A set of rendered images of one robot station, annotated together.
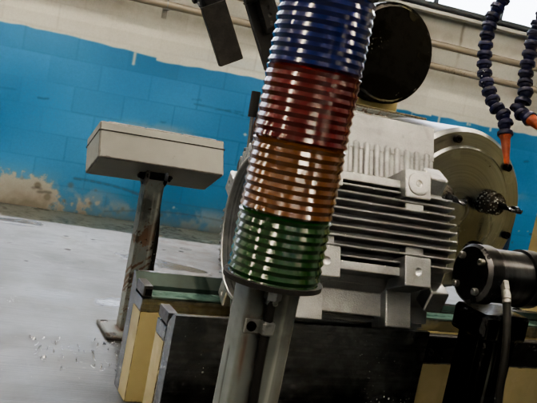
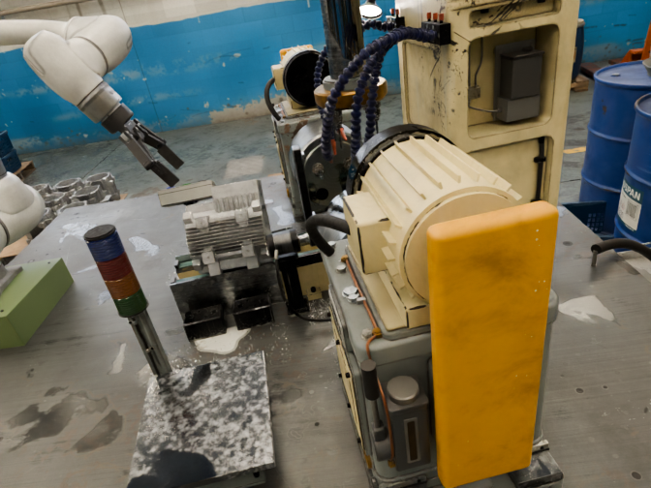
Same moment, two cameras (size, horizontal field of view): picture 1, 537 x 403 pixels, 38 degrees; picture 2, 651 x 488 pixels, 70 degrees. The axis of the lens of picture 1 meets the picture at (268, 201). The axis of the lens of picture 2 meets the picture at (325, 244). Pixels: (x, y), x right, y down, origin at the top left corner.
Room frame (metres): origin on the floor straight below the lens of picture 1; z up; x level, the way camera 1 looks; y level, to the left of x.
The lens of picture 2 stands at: (-0.15, -0.69, 1.57)
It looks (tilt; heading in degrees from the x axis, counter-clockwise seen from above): 30 degrees down; 20
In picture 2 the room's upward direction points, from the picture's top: 10 degrees counter-clockwise
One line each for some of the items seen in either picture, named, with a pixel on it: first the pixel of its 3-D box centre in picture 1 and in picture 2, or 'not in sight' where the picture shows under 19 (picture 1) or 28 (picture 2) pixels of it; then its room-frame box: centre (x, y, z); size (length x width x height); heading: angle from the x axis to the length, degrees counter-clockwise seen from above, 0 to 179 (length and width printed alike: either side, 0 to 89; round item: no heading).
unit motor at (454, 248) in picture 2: not in sight; (414, 296); (0.39, -0.61, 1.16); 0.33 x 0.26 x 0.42; 25
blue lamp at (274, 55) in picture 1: (321, 33); (105, 244); (0.48, -0.01, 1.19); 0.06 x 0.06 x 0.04
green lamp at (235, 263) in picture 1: (279, 246); (129, 299); (0.48, -0.01, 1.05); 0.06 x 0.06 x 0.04
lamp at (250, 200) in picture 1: (292, 177); (121, 282); (0.48, -0.01, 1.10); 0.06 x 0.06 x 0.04
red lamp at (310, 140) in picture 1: (307, 106); (113, 263); (0.48, -0.01, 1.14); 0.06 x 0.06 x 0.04
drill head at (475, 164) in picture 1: (403, 192); (325, 157); (1.30, -0.22, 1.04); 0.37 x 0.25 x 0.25; 25
